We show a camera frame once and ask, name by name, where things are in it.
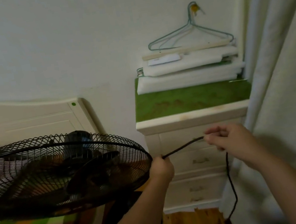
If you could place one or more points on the white remote control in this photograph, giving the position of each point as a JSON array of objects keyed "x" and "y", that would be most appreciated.
[{"x": 163, "y": 59}]

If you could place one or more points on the person's left hand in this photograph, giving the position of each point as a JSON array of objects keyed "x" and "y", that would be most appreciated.
[{"x": 161, "y": 171}]

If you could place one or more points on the wooden strip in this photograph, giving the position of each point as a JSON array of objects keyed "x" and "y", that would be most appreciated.
[{"x": 188, "y": 49}]

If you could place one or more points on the green desk mat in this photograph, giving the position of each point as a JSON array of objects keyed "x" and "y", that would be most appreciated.
[{"x": 190, "y": 99}]

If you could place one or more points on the thin white stick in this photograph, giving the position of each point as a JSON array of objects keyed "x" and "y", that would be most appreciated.
[{"x": 238, "y": 80}]

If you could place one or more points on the bed with plaid blanket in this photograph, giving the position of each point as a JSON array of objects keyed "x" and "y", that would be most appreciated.
[{"x": 26, "y": 118}]

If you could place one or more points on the person's right hand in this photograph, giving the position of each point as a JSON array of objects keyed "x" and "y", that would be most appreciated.
[{"x": 237, "y": 144}]

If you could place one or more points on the white curtain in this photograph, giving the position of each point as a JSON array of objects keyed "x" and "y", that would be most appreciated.
[{"x": 283, "y": 66}]

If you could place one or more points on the black fan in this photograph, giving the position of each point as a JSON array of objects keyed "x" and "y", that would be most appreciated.
[{"x": 77, "y": 144}]

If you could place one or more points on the large white foam sheet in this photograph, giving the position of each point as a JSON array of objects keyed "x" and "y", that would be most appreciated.
[{"x": 187, "y": 79}]

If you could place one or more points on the white chest of drawers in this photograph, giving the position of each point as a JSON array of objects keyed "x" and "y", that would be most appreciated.
[{"x": 194, "y": 118}]

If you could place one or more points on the white foam sheet with hole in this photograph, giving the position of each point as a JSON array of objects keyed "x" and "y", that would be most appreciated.
[{"x": 198, "y": 60}]

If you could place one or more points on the yellow smiley wall hook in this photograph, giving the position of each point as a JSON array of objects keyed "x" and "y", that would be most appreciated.
[{"x": 193, "y": 8}]

